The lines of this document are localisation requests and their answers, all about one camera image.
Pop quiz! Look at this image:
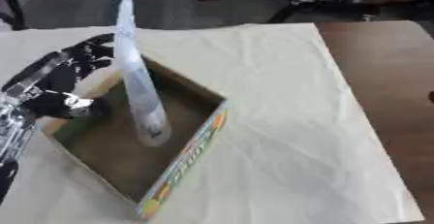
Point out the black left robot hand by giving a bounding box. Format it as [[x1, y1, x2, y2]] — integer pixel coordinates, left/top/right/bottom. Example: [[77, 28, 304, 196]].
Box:
[[1, 33, 119, 121]]

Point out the clear plastic bottle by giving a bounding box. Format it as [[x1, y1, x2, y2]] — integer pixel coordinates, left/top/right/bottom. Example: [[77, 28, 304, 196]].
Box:
[[113, 0, 173, 147]]

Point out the cardboard box with colourful print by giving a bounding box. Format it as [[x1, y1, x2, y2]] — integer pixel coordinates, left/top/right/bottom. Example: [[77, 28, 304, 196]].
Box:
[[41, 54, 231, 223]]

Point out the black chair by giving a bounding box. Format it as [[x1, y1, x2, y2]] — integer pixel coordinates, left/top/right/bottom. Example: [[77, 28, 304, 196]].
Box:
[[0, 0, 29, 31]]

